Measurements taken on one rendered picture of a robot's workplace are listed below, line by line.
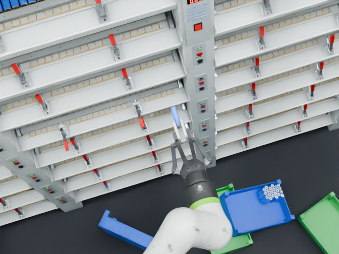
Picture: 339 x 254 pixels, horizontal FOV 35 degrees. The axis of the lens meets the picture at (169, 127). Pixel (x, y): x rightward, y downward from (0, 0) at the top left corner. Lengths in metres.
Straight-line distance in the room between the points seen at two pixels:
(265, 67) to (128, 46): 0.59
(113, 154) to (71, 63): 0.79
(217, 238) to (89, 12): 0.69
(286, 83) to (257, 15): 0.61
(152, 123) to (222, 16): 0.66
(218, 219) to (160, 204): 1.19
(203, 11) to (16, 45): 0.47
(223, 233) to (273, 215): 1.15
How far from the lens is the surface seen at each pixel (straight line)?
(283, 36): 1.73
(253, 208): 2.60
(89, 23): 1.33
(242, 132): 2.43
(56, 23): 1.34
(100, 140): 2.04
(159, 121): 2.03
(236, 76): 1.87
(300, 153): 2.76
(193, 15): 1.39
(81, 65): 1.50
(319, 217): 2.68
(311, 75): 2.12
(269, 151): 2.74
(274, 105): 2.27
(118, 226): 2.47
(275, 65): 1.90
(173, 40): 1.50
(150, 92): 1.82
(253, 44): 1.71
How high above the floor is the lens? 2.59
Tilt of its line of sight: 69 degrees down
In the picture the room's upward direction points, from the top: 13 degrees counter-clockwise
